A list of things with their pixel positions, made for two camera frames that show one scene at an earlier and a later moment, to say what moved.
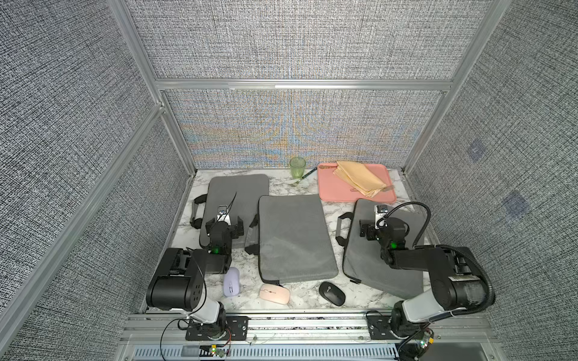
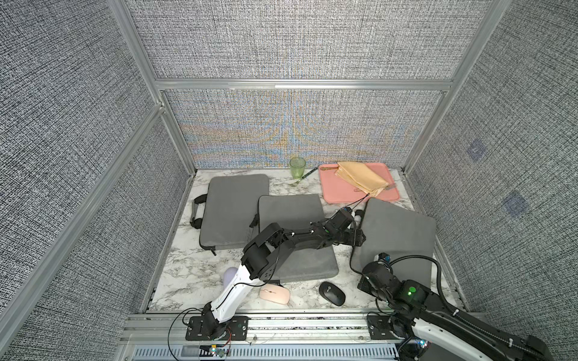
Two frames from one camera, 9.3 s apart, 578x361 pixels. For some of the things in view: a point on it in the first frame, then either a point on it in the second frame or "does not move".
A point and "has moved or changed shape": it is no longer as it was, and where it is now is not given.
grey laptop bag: [292, 237] does not move
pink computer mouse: [278, 294] does not move
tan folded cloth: [360, 177] does not move
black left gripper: [236, 229] -> [356, 240]
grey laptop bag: [363, 259] has moved or changed shape
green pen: [309, 172] does not move
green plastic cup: [297, 167] does not move
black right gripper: [370, 227] -> [361, 283]
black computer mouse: [332, 293] does not move
